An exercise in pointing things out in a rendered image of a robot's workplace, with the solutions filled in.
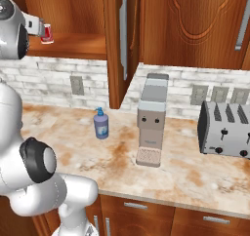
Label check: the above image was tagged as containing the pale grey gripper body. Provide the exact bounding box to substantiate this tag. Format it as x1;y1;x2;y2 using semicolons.
38;18;47;38

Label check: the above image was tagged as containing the open wooden cabinet door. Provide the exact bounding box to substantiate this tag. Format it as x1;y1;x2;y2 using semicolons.
103;0;142;110

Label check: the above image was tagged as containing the carved wooden cabinet door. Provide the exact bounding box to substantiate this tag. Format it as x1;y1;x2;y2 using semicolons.
140;0;250;71

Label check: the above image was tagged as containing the wooden base cabinet door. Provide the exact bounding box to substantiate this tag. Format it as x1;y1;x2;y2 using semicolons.
101;214;174;236
83;196;105;236

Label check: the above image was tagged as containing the red can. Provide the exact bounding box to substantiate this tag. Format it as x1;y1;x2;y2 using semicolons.
40;23;55;46

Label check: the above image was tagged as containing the purple soap dispenser bottle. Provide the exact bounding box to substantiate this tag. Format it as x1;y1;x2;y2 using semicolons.
93;106;110;140

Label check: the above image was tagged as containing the grey coffee machine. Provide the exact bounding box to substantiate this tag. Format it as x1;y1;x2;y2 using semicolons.
135;72;170;169

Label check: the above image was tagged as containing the silver four-slot toaster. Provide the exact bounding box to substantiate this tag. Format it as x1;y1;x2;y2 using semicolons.
196;99;250;159

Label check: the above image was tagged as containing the wooden drawer front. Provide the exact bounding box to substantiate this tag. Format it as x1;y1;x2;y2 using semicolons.
100;194;177;236
170;207;250;236

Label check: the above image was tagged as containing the wooden wall cabinet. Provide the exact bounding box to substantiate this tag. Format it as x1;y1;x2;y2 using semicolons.
0;0;108;61

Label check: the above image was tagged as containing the grey wall outlet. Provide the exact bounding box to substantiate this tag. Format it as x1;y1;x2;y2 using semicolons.
229;87;250;105
190;84;209;106
69;75;85;97
210;86;229;104

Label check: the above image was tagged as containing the long silver door handle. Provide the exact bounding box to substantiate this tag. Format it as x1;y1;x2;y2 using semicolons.
119;0;129;81

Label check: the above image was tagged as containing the silver cabinet door handle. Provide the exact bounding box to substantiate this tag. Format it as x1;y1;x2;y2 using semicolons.
234;0;250;52

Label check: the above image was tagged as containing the silver drawer handle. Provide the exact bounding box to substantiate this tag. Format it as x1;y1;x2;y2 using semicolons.
202;216;231;225
123;201;148;211

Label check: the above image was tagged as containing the silver base cabinet handle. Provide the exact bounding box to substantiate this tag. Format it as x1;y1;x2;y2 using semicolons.
104;216;111;236
93;215;100;235

